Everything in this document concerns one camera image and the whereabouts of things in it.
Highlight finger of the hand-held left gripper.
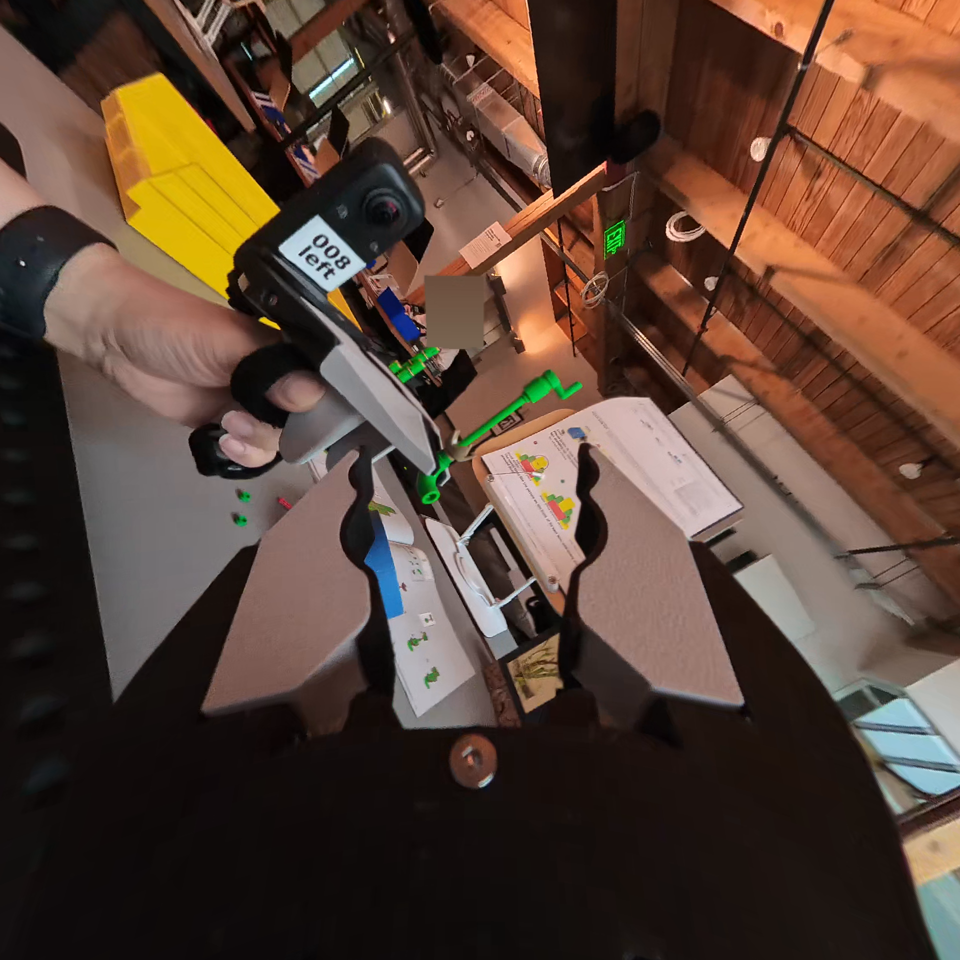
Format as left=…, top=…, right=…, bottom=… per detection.
left=313, top=302, right=444, bottom=477
left=282, top=392, right=396, bottom=466

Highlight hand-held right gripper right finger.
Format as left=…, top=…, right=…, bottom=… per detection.
left=561, top=442, right=747, bottom=732

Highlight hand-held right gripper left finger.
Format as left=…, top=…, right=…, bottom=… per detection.
left=201, top=448, right=397, bottom=717

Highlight green lego bamboo stem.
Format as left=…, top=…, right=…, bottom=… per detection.
left=416, top=369, right=585, bottom=505

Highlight person's left forearm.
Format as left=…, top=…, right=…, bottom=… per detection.
left=0, top=153, right=48, bottom=226

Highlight green lego bamboo segment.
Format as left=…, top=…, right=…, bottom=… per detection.
left=388, top=345, right=444, bottom=385

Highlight open lego instruction booklet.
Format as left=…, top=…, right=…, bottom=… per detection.
left=480, top=397, right=745, bottom=594

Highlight lego set box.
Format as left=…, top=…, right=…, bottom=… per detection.
left=497, top=628, right=565, bottom=730

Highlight white lego instruction sheet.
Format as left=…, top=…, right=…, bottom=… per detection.
left=367, top=487, right=479, bottom=717

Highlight person's left hand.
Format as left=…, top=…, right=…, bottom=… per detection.
left=43, top=243, right=329, bottom=470

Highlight blue plastic bin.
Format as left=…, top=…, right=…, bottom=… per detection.
left=375, top=288, right=422, bottom=343

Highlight blue masking tape roll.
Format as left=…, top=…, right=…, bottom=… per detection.
left=365, top=516, right=407, bottom=621

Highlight white paper sign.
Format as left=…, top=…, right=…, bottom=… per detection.
left=458, top=222, right=512, bottom=270

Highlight stacked yellow plastic bins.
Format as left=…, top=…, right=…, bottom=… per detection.
left=101, top=72, right=361, bottom=331

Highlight black hanging panel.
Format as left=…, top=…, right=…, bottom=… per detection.
left=525, top=0, right=621, bottom=193

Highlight black wrist strap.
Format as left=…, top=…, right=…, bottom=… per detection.
left=0, top=206, right=119, bottom=342

